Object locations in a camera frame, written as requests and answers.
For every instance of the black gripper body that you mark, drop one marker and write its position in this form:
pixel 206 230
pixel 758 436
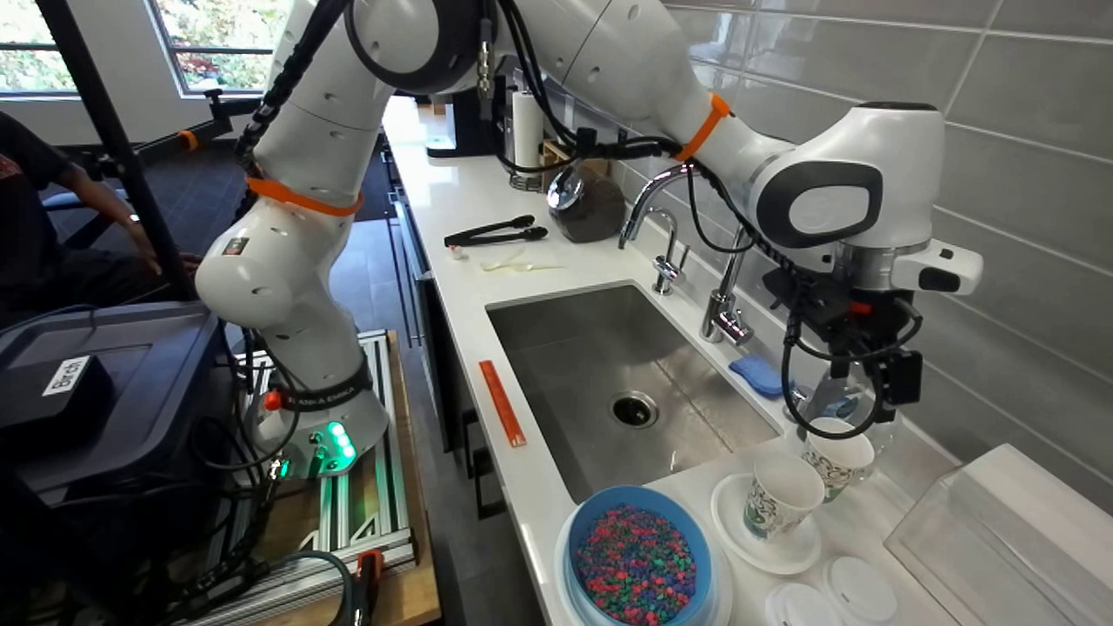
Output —
pixel 852 324

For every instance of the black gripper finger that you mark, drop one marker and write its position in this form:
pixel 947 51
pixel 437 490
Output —
pixel 838 369
pixel 898 376

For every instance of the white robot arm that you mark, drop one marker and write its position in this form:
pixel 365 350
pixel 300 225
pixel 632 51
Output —
pixel 845 215

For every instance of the stainless steel sink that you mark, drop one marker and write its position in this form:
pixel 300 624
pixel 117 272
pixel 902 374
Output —
pixel 618 391

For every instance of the green cap soap bottle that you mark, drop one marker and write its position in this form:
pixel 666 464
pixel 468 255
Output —
pixel 835 407

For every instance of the blue sponge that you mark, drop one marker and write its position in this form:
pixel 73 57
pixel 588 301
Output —
pixel 761 376

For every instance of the tall chrome faucet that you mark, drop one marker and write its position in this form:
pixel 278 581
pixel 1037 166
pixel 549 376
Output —
pixel 722 319

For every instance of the white paper plate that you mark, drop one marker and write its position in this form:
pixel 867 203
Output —
pixel 782 553

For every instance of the small chrome faucet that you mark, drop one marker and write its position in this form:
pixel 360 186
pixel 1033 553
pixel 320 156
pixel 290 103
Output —
pixel 672 260

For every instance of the white plastic lid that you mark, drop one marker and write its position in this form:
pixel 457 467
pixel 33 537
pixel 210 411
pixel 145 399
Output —
pixel 797 608
pixel 860 592

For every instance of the blue bowl of beads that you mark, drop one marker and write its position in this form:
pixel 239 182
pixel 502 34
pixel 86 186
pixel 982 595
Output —
pixel 639 560

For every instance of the dark brown bag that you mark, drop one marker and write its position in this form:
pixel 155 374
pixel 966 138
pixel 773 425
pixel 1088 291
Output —
pixel 586 203

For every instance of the orange tape strip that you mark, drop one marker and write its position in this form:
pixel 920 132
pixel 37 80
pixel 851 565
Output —
pixel 502 405

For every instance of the white plastic utensil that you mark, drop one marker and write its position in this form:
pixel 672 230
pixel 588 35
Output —
pixel 510 262

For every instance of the black tongs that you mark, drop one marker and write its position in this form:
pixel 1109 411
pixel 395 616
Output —
pixel 518 228

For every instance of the paper towel roll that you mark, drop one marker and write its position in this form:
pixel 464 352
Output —
pixel 525 130

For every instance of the black coffee machine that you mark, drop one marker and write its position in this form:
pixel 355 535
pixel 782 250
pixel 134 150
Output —
pixel 468 124

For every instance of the black tripod stand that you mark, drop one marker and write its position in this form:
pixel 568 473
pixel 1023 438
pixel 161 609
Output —
pixel 111 138

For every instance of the blue storage bin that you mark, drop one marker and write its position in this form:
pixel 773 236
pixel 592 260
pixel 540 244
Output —
pixel 104 394

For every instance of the seated person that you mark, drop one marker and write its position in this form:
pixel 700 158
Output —
pixel 37 268

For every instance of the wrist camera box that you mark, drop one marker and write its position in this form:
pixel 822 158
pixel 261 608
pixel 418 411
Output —
pixel 941 268

